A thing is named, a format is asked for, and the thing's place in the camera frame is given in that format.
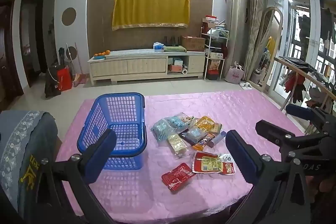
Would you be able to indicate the teal box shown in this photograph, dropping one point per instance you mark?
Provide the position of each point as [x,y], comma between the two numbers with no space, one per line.
[178,61]

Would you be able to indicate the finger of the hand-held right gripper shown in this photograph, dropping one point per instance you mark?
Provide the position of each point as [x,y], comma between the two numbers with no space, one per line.
[270,129]
[296,109]

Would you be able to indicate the glass sliding door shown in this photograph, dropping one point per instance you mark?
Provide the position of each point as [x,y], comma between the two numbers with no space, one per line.
[296,29]

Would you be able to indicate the pile of oranges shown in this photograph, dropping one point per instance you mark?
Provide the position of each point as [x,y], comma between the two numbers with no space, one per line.
[102,53]

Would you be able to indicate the pink tablecloth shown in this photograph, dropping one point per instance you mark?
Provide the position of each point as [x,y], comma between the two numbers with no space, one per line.
[183,100]

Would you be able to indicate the orange-yellow snack packet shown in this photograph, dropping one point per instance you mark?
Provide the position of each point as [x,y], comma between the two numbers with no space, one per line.
[204,124]

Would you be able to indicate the grey patterned chair cover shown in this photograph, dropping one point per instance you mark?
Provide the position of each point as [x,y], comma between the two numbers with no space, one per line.
[23,150]

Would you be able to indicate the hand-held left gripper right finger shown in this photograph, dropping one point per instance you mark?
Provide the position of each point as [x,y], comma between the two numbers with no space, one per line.
[241,158]

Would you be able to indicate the white paper roll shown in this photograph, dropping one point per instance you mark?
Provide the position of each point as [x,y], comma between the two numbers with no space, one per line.
[184,71]

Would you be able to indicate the standing air conditioner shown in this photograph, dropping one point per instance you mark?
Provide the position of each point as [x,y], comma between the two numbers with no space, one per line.
[236,29]

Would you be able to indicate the yellow cloth cover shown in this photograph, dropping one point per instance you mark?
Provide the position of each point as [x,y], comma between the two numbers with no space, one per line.
[151,8]

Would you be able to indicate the cream TV cabinet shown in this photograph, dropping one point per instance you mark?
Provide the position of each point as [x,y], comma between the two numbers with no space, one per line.
[136,66]

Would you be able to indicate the blue plastic basket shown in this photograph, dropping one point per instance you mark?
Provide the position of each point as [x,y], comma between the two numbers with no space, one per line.
[115,96]

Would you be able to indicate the standing arched mirror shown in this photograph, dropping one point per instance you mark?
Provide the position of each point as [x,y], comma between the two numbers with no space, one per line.
[262,56]

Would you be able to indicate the light blue snack packet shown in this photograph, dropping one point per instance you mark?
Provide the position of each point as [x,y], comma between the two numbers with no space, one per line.
[161,132]
[179,121]

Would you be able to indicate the lavender tube packet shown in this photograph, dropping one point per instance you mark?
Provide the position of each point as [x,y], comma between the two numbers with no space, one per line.
[218,138]

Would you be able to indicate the red box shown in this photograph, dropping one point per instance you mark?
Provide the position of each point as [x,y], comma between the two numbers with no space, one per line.
[210,19]

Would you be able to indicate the pink broom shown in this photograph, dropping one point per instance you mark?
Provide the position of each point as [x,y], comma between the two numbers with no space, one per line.
[78,79]

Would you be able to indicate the wooden clothes rack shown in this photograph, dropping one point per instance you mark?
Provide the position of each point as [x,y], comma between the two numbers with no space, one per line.
[288,62]

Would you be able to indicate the black router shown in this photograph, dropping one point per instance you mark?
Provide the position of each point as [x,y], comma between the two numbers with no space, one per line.
[172,41]

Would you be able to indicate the white slipper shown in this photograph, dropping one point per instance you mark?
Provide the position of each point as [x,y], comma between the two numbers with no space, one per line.
[248,86]
[242,84]

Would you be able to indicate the orange box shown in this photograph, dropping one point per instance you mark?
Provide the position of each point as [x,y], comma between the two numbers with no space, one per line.
[174,68]

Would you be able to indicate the red snack packet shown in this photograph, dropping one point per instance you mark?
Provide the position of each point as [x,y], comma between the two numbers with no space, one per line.
[178,176]

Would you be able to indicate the person's right hand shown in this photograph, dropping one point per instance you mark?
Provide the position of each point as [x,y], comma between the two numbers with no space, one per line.
[323,184]

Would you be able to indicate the cardboard box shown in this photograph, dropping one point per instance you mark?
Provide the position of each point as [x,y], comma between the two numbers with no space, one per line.
[193,43]

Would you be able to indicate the pink tote bag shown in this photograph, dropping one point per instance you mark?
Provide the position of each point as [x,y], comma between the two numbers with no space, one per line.
[234,74]

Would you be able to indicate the dark bag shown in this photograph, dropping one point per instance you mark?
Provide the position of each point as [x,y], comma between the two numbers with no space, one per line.
[51,82]

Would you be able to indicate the white shelf rack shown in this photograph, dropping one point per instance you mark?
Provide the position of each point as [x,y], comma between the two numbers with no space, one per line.
[210,56]

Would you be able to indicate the green folded mat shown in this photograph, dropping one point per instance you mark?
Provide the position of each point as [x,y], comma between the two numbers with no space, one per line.
[175,49]

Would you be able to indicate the purple snack packet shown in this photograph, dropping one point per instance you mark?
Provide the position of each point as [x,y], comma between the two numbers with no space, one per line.
[195,136]

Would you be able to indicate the beige curtain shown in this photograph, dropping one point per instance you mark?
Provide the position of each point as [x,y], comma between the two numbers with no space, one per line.
[253,16]

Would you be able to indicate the blue tissue box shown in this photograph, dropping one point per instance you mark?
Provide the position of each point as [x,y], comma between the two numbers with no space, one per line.
[158,47]

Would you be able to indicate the red packet with yellow label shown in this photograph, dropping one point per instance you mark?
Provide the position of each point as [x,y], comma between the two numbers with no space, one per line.
[207,163]

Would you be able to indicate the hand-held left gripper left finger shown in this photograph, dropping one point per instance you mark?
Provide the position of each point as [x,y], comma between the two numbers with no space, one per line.
[101,155]

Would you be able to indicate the red hanging clothes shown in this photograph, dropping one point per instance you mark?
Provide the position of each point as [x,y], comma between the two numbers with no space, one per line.
[295,86]

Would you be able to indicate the pale yellow snack packet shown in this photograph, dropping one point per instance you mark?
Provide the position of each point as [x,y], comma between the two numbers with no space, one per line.
[177,146]

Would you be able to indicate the dark wooden door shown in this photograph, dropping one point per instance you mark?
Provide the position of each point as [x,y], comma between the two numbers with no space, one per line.
[10,56]

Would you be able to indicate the round brown wall panel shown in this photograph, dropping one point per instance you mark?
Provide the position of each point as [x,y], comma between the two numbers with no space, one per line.
[73,52]

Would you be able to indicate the red paper bag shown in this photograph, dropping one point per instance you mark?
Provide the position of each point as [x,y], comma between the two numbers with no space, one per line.
[64,79]

